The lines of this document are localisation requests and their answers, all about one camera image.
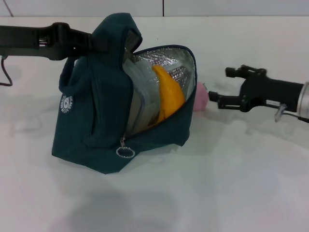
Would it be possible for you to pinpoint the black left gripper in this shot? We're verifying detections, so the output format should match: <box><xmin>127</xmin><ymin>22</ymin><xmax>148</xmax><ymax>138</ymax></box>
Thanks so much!
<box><xmin>0</xmin><ymin>22</ymin><xmax>108</xmax><ymax>61</ymax></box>

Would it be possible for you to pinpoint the clear food container blue rim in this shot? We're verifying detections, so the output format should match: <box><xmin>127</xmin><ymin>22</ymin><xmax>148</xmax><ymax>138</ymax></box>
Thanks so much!
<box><xmin>123</xmin><ymin>59</ymin><xmax>169</xmax><ymax>131</ymax></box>

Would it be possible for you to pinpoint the pink toy peach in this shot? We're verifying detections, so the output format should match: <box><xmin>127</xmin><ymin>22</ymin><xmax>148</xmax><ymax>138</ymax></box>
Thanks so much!
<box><xmin>193</xmin><ymin>81</ymin><xmax>210</xmax><ymax>113</ymax></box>

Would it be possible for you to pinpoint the yellow toy banana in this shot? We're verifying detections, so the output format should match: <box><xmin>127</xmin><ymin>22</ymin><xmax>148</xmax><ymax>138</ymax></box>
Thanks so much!
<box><xmin>152</xmin><ymin>64</ymin><xmax>186</xmax><ymax>125</ymax></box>

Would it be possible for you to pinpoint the dark teal insulated lunch bag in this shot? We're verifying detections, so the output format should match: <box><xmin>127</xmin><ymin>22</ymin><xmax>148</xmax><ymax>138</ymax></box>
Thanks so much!
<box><xmin>52</xmin><ymin>13</ymin><xmax>197</xmax><ymax>174</ymax></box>

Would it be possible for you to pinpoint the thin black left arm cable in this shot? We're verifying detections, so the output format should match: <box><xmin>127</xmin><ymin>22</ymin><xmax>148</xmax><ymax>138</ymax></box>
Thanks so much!
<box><xmin>0</xmin><ymin>55</ymin><xmax>13</xmax><ymax>87</ymax></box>

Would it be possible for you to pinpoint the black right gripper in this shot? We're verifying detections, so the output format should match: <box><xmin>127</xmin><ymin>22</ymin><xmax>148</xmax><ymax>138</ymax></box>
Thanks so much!
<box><xmin>209</xmin><ymin>64</ymin><xmax>304</xmax><ymax>113</ymax></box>

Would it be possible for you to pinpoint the right gripper cable with connector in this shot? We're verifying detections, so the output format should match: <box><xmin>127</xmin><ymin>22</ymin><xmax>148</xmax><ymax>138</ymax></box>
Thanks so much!
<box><xmin>274</xmin><ymin>103</ymin><xmax>309</xmax><ymax>123</ymax></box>

